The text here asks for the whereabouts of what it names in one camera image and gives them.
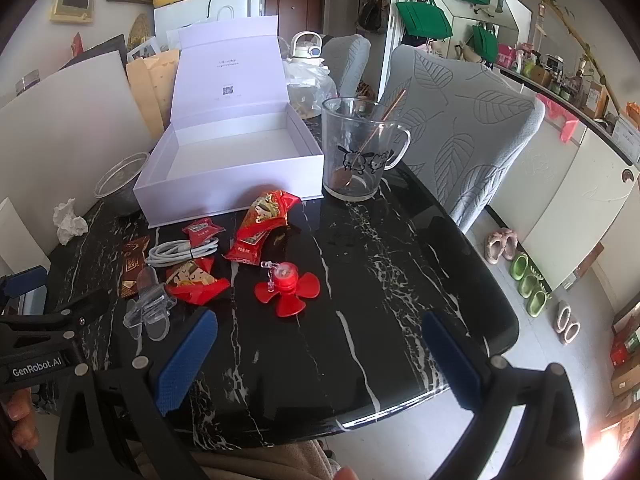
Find clear plastic bag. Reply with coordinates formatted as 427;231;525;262
282;57;338;121

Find brown handbag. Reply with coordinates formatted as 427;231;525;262
356;0;388;35

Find clear plastic wrapper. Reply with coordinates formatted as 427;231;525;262
123;266;178;342

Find red snack packet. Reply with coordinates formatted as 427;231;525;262
235;190;301;246
165;255;232;305

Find copper spoon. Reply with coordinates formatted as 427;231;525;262
345;89;407;187

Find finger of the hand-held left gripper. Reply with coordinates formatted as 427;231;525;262
0;266;51;313
0;287;111;357

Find brown packet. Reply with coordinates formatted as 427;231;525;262
120;235;151;300

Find white gift box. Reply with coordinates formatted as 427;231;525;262
134;15;326;228

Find brown door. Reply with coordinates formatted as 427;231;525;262
264;0;327;36

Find green tote bag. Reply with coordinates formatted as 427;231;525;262
396;0;453;38

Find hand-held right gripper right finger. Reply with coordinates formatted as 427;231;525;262
421;310;588;480

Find large red ketchup packet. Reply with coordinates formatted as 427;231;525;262
222;232;281;264

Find pink plastic bag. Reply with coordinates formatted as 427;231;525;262
537;92;579;144

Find crumpled white tissue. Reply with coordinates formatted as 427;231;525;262
52;198;89;246

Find metal bowl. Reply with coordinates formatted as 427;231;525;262
94;152;151;217

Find small white board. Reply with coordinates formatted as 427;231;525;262
0;197;51;281

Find white water bottle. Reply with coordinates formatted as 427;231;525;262
289;31;326;66

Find white cabinet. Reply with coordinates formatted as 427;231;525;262
487;95;640;292

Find black framed board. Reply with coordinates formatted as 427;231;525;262
60;34;128;72

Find large white board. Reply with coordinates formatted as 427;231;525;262
0;50;153;256

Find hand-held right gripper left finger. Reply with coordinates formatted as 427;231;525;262
54;307;221;480

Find grey leaf-pattern chair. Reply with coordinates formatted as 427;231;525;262
320;34;372;101
385;44;546;235

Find manila envelopes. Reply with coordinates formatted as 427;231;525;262
125;50;180;136

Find person's left hand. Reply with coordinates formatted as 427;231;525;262
0;389;42;463

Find bamboo stick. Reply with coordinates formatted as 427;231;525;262
530;0;622;117

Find red plastic fan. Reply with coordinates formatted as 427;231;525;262
254;261;321;319

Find small red ketchup packet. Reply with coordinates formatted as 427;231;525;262
182;220;225;248

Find white cable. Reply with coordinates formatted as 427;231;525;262
145;237;221;267

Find golden ornament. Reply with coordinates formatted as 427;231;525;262
125;12;154;54

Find glass mug with dog print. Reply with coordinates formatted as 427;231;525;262
321;97;412;202

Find yellow framed picture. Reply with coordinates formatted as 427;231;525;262
49;0;96;23

